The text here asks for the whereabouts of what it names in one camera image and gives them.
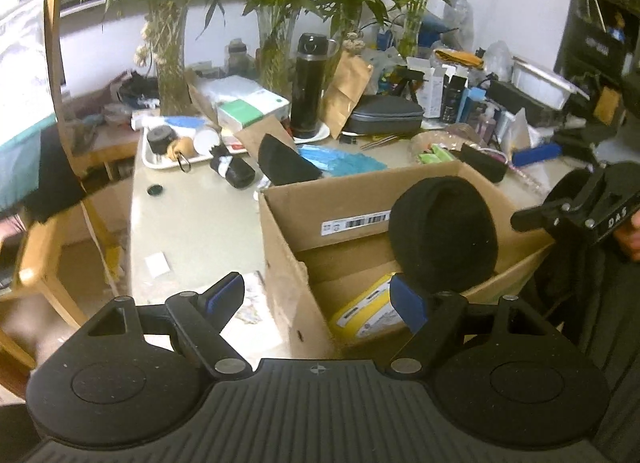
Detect yellow white tissue pack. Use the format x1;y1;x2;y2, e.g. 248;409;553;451
329;272;406;345

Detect black round cushion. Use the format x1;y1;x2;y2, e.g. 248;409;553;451
388;176;498;293

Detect black cloth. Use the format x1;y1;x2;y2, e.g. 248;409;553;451
257;134;322;186

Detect person's right hand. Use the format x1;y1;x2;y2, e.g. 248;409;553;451
613;212;640;263

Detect black glasses case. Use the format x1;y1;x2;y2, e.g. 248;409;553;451
459;143;508;183

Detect white foil container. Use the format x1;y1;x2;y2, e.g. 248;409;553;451
511;56;590;111

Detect green packets in bowl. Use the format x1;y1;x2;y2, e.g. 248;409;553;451
418;144;456;165

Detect small black round cap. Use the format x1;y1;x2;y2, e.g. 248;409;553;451
146;184;164;196

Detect cardboard box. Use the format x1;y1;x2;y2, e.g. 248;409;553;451
259;160;553;363

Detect black rolled pouch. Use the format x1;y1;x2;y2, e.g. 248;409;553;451
209;144;256;190

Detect white rectangular tray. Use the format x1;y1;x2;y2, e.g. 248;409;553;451
140;126;213;171

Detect wooden chair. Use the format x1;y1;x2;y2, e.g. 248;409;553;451
0;0;126;394

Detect grey zippered case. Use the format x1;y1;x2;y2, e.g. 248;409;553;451
342;94;423;136

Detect small black cylinder speaker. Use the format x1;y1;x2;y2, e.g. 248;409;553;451
146;125;178;155

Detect green white box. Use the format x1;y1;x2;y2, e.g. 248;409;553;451
217;89;290;134

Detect brown kraft paper bag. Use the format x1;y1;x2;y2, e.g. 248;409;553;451
320;51;373;139

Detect black thermos bottle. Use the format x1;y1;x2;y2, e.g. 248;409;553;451
291;33;329;139

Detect wooden ball keychain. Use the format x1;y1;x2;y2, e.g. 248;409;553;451
166;137;198;162

